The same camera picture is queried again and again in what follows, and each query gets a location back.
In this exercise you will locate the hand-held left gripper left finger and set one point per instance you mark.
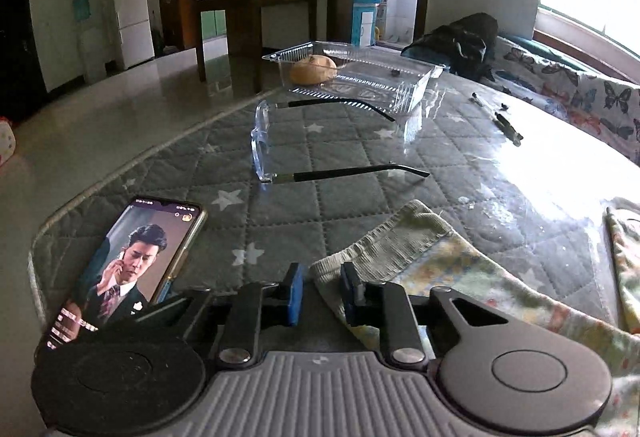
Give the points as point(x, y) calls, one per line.
point(296, 297)

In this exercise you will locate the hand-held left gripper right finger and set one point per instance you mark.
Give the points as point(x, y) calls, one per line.
point(348, 298)

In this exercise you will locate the green printed pants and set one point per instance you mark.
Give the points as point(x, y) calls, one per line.
point(450, 262)

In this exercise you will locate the grey quilted star table cover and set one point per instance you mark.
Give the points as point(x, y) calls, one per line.
point(350, 142)

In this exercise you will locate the smartphone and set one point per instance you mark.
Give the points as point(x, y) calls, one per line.
point(125, 267)

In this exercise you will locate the clear plastic tray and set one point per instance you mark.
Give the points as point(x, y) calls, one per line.
point(380, 77)

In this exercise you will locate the bread bun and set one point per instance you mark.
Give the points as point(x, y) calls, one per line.
point(312, 69)

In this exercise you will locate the black pen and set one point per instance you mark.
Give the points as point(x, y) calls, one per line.
point(507, 126)

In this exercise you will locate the clear pen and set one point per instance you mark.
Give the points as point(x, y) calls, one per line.
point(482, 101)

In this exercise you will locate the blue plastic box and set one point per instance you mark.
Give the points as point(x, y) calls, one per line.
point(365, 19)

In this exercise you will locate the black bag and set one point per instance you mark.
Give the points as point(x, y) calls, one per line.
point(460, 42)

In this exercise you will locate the wooden bar counter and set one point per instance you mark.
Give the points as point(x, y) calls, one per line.
point(245, 22)

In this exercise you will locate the blue sofa mattress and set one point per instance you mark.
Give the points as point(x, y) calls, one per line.
point(527, 43)

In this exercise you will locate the butterfly print blanket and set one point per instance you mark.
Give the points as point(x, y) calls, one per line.
point(590, 92)

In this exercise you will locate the white refrigerator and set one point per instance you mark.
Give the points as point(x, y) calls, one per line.
point(132, 17)

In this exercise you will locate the water dispenser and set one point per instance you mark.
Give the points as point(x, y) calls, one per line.
point(90, 42)

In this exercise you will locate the clear frame eyeglasses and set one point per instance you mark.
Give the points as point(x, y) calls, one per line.
point(345, 172)

